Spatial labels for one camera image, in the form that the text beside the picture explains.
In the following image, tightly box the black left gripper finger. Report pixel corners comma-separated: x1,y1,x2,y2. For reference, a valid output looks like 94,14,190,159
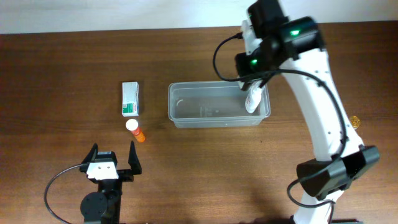
81,143,98,164
128,141,142,175

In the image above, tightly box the white spray bottle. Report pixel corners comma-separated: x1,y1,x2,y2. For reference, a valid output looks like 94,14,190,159
245,86,263,114

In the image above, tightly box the small jar gold lid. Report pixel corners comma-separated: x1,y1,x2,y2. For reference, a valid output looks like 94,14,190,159
349,116,361,129

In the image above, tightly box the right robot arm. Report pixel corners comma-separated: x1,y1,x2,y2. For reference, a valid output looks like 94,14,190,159
235,1,380,223

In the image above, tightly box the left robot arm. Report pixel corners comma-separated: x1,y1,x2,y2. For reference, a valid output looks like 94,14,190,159
79,142,142,223

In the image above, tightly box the clear plastic container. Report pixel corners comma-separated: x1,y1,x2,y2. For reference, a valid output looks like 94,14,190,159
168,81,271,128

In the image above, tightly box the orange tablet tube white cap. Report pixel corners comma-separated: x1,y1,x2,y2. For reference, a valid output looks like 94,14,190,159
126,119,146,143

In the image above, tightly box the white green medicine box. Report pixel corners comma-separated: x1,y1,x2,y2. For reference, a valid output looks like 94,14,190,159
121,82,139,117

